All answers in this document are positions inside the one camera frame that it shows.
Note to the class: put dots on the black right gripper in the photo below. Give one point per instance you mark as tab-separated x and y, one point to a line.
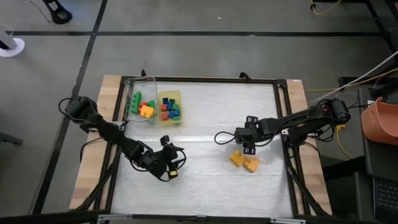
248	135

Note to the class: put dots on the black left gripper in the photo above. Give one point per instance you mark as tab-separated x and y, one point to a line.
161	161

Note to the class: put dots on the small red cube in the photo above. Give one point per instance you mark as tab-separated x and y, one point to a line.
163	107
164	116

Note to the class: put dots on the small dark green cube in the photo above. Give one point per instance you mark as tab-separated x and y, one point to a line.
172	101

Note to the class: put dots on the long green building block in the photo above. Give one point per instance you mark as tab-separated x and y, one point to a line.
151	103
136	102

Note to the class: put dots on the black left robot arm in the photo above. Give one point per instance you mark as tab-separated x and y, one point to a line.
112	133

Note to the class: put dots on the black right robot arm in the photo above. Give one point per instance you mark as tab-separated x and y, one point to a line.
298	119

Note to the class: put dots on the yellow translucent plastic bin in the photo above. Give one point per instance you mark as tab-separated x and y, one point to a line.
169	94

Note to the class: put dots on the clear plastic bin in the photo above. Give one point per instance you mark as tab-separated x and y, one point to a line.
141	85

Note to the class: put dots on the orange plastic bucket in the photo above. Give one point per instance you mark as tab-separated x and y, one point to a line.
381	121

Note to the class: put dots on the black keyboard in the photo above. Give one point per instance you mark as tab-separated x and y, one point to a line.
387	199

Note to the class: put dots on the grey metal foot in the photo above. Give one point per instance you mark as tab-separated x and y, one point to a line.
11	139

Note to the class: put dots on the black tripod leg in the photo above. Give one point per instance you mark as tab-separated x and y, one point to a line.
377	18

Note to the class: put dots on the black stand base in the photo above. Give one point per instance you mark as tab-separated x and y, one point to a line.
59	14

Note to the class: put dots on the white round stand base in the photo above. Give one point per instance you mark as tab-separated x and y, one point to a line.
14	48

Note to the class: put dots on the black metal table frame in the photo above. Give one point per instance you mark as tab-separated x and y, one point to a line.
217	80

